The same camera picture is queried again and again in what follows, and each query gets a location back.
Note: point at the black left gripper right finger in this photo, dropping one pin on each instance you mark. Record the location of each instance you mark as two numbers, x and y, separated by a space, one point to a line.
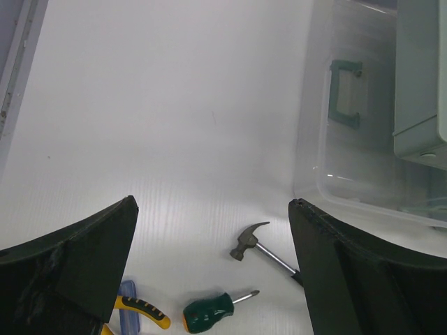
357 283

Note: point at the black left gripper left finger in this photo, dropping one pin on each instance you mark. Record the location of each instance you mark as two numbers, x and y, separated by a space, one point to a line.
66 282

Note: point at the yellow handled pliers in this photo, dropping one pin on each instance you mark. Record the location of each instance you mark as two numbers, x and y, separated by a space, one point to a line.
130 310

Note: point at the green handled hammer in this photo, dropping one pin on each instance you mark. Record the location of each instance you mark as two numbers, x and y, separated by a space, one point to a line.
247 240

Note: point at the green handled short screwdriver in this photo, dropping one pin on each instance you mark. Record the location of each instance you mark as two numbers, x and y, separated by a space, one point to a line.
201 315

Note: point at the green plastic tool box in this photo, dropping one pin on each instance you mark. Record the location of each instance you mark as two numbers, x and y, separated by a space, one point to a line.
372 121

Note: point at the aluminium extrusion frame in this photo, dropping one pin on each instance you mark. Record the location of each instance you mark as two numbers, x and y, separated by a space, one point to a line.
21 24

